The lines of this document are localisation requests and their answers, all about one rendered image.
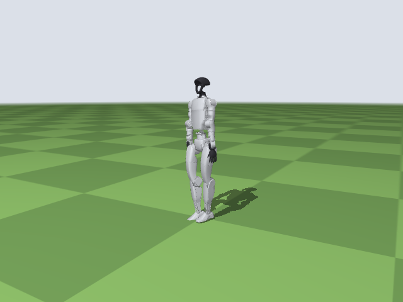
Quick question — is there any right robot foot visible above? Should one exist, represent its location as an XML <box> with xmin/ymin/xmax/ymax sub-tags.
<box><xmin>187</xmin><ymin>210</ymin><xmax>204</xmax><ymax>220</ymax></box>

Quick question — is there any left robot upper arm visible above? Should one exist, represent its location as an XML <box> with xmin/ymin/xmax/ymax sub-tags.
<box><xmin>205</xmin><ymin>99</ymin><xmax>217</xmax><ymax>128</ymax></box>

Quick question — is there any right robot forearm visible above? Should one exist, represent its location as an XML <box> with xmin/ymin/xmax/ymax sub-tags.
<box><xmin>186</xmin><ymin>126</ymin><xmax>193</xmax><ymax>145</ymax></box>

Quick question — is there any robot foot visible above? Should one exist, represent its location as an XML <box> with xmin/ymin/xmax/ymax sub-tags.
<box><xmin>187</xmin><ymin>210</ymin><xmax>204</xmax><ymax>220</ymax></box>
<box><xmin>196</xmin><ymin>211</ymin><xmax>214</xmax><ymax>223</ymax></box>

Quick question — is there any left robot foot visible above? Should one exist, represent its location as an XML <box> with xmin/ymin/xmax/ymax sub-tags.
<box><xmin>196</xmin><ymin>211</ymin><xmax>214</xmax><ymax>223</ymax></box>

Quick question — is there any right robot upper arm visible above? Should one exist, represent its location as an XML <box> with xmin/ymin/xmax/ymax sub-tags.
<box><xmin>185</xmin><ymin>101</ymin><xmax>192</xmax><ymax>128</ymax></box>

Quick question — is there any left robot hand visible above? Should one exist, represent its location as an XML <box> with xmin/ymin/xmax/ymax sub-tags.
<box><xmin>208</xmin><ymin>143</ymin><xmax>217</xmax><ymax>163</ymax></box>

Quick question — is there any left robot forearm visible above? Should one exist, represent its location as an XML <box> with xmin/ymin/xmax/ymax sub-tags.
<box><xmin>207</xmin><ymin>120</ymin><xmax>215</xmax><ymax>148</ymax></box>

